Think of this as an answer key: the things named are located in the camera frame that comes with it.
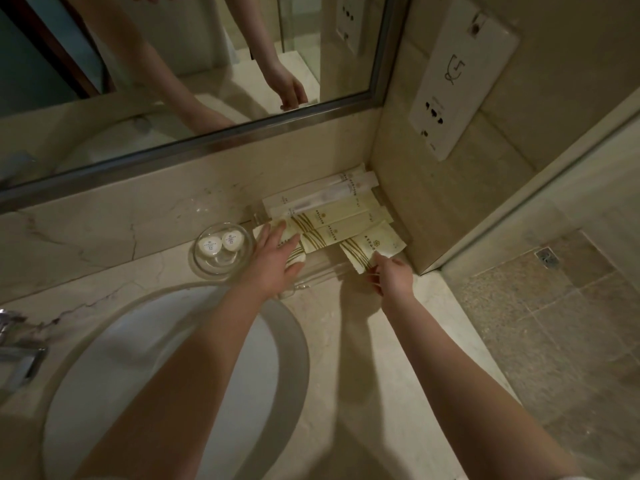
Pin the person's right hand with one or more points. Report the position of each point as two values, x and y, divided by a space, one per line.
397 282

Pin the person's left hand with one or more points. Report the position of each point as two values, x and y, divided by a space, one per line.
267 267

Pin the person's left little finger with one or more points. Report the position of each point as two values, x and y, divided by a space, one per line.
272 232

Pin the person's right thumb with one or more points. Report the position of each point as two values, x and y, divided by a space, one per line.
381 259

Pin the cream gold-striped amenity packet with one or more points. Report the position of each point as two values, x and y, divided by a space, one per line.
345 233
295 254
365 244
340 214

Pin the person's right forearm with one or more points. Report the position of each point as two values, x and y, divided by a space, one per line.
465 394

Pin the person's left forearm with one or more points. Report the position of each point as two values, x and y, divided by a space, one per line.
185 394

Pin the round white soap packet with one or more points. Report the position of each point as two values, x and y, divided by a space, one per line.
230 241
209 245

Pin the white toothbrush packet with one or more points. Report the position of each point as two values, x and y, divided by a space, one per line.
312 189
325 197

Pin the clear acrylic tray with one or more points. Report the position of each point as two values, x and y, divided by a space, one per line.
322 275

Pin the clear glass dish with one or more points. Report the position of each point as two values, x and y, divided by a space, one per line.
220 267

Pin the white sink basin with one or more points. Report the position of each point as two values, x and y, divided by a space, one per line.
150 334

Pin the metal floor drain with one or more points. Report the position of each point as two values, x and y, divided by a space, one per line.
547 257

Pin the glass shower partition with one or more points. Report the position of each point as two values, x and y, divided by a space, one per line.
550 167

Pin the chrome faucet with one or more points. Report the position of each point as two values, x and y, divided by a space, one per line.
20 362

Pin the metal-framed wall mirror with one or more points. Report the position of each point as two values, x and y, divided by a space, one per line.
175 69

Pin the white wall socket panel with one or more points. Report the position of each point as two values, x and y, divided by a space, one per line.
460 84

